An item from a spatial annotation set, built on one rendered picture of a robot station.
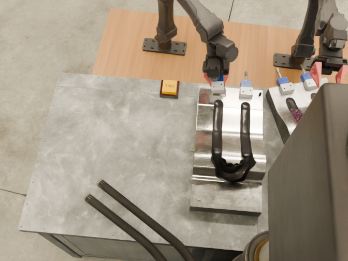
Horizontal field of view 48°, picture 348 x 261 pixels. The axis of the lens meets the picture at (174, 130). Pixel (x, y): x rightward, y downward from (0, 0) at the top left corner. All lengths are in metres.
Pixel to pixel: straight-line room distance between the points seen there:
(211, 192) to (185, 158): 0.19
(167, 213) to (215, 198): 0.19
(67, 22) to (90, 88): 1.42
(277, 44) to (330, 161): 1.65
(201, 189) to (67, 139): 0.59
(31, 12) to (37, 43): 0.30
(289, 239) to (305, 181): 0.07
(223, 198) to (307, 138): 1.14
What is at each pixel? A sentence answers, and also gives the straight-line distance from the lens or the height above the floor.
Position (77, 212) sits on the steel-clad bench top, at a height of 0.80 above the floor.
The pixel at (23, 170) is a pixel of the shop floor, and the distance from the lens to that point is 2.58.
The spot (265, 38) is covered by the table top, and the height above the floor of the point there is 0.80.
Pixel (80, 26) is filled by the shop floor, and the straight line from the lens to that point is 3.08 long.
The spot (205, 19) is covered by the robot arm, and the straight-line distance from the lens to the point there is 1.43.
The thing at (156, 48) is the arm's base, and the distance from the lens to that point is 1.84.
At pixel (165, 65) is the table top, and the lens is 1.80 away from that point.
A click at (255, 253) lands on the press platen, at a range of 0.73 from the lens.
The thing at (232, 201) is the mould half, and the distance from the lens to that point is 1.47.
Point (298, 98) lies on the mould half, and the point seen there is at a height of 0.85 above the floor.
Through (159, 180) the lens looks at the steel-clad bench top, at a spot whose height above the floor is 0.80.
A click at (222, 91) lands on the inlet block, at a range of 1.58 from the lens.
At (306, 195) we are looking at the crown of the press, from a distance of 0.34.
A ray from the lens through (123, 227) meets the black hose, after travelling 1.44.
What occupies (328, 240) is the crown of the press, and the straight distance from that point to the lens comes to 0.29.
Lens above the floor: 2.26
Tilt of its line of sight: 64 degrees down
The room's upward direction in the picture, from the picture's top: straight up
